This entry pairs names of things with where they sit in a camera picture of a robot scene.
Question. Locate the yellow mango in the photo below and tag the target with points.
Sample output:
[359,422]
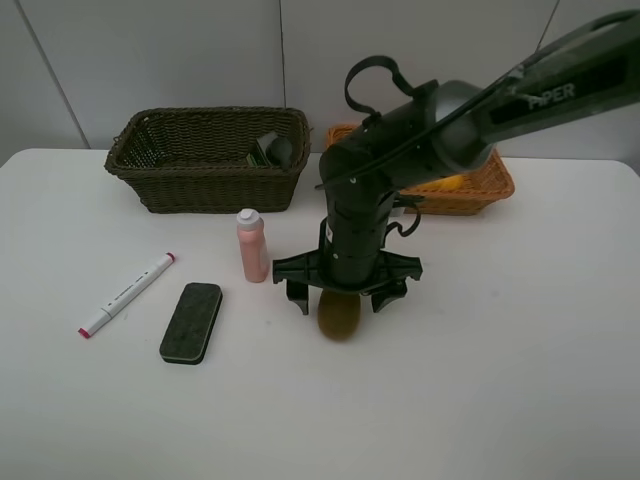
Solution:
[447,184]

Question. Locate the dark brown wicker basket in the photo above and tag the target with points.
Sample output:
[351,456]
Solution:
[193,160]

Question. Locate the white marker red caps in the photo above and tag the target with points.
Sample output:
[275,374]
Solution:
[114,306]

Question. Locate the black felt board eraser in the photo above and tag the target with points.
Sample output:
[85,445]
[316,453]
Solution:
[187,335]

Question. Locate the brown kiwi fruit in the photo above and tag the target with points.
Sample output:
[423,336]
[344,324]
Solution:
[338,315]

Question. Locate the dark green square bottle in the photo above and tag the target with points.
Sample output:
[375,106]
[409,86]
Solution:
[271,150]

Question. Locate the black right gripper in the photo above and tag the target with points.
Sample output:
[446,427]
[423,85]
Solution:
[351,255]

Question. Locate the pink bottle white cap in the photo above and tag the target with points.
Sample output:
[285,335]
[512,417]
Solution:
[252,242]

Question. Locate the orange wicker basket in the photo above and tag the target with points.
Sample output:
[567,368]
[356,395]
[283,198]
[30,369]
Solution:
[490,183]

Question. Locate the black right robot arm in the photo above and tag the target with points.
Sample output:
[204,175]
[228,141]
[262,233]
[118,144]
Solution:
[447,129]

